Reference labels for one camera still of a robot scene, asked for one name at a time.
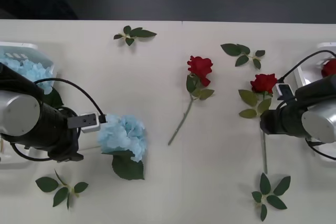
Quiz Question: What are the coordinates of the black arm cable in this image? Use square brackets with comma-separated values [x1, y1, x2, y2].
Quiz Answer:
[277, 49, 336, 161]
[9, 77, 107, 162]

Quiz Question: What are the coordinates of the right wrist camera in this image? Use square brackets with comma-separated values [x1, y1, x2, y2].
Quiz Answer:
[275, 83, 295, 102]

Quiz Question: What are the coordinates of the shallow white box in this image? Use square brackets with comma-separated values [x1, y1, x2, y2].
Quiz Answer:
[293, 41, 336, 162]
[0, 41, 56, 170]

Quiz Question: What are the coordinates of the loose green leaf twig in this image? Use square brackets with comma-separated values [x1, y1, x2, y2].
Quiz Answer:
[251, 173, 291, 222]
[113, 25, 158, 47]
[35, 168, 89, 211]
[220, 42, 266, 70]

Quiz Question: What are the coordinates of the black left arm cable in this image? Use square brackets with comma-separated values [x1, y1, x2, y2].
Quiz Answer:
[9, 77, 107, 162]

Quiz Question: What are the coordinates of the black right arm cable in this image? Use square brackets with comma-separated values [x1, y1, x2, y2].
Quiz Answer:
[277, 49, 336, 161]

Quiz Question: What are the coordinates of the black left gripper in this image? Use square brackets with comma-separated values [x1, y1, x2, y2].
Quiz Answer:
[47, 108, 85, 164]

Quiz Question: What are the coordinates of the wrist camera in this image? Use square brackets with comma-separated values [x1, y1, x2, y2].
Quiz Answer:
[275, 83, 295, 102]
[67, 113, 101, 134]

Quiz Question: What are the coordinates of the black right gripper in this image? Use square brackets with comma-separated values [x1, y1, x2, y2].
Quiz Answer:
[259, 106, 284, 136]

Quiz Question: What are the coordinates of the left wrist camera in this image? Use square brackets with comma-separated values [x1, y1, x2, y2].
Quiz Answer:
[67, 113, 101, 134]

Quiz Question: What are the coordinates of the red rose with green stem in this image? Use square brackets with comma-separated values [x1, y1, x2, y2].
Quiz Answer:
[167, 55, 215, 146]

